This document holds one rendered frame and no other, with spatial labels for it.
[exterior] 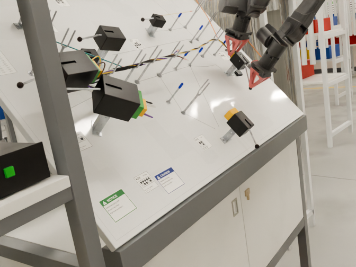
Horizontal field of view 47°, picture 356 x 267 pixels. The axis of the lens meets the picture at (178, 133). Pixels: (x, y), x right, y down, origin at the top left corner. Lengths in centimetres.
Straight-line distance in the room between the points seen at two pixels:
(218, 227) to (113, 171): 43
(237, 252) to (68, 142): 81
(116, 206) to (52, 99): 31
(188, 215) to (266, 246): 61
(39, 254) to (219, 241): 51
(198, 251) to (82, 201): 50
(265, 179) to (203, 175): 45
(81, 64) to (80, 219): 35
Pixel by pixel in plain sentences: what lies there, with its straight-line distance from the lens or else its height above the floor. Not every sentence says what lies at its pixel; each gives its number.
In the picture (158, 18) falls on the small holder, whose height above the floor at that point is 134.
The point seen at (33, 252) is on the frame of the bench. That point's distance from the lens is 112.
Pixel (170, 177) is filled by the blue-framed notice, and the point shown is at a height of 92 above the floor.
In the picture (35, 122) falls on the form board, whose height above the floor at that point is 113.
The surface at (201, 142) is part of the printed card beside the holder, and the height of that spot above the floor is 95.
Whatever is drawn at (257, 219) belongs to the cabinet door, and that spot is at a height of 61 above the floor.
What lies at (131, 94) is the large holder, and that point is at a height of 115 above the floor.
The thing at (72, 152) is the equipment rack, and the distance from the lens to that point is 73.
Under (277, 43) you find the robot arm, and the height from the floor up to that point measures 119.
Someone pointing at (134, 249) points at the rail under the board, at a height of 85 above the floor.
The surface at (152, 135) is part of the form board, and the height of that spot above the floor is 102.
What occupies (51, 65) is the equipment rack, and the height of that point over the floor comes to 125.
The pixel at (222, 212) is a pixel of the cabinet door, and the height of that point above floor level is 73.
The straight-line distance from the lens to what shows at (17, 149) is 71.
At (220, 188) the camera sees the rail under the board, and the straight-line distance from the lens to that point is 115.
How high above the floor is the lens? 125
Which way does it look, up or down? 13 degrees down
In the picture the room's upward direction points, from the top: 9 degrees counter-clockwise
